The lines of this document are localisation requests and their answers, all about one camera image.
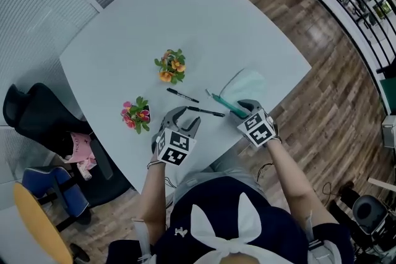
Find black cable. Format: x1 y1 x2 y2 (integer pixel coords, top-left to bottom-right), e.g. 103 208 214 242
256 162 275 183

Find grey shoulder strap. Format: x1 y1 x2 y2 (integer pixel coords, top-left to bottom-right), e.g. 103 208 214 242
304 210 338 264
131 218 155 264

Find green panel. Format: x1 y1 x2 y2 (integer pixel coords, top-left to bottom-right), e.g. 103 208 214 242
379 77 396 117

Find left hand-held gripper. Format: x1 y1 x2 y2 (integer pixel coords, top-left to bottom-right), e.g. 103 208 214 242
155 106 202 168

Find person's left forearm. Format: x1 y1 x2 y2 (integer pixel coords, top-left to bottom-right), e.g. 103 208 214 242
140 162 176 229

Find mint green pencil pouch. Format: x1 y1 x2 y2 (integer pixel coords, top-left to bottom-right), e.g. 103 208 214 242
205 68 267 118

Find person's left hand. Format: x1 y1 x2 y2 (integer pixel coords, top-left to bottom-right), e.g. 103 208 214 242
150 132 160 163

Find person's grey trousers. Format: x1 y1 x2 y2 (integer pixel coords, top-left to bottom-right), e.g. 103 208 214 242
173 151 267 205

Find pink flower pot plant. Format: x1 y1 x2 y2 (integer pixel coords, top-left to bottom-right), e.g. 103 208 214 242
120 96 152 135

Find person's right forearm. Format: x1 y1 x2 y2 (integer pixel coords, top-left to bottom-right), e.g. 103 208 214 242
265 138 338 226

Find blue chair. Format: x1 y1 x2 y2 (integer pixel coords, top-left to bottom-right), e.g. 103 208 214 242
22 166 92 232

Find yellow round table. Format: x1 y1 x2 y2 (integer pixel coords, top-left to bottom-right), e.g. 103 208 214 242
12 182 74 264

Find black pen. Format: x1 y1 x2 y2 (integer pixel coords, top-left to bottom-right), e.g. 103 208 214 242
166 87 200 104
187 106 226 118

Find small printed packet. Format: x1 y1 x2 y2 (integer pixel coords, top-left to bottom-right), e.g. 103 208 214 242
77 160 93 181

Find person's navy cap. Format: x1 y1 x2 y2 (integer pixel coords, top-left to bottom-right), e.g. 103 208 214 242
154 176 310 264

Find pink paper bag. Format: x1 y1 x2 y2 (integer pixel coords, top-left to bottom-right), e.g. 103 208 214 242
64 132 97 164

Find orange flower pot plant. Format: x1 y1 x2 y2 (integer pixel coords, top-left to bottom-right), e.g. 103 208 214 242
153 48 187 85

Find black office chair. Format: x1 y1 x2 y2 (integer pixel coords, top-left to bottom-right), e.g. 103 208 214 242
2 82 132 208

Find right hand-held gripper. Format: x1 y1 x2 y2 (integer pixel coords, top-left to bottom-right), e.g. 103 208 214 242
229 98 277 148

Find white box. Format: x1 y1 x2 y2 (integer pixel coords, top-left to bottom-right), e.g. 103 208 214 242
382 115 396 149

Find black stool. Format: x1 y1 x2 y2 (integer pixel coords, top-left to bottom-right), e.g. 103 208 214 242
329 181 396 257

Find white bow headband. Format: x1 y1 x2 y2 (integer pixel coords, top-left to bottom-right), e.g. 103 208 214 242
190 193 307 264

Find pale wooden board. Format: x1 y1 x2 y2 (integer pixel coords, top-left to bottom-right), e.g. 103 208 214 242
368 177 396 189

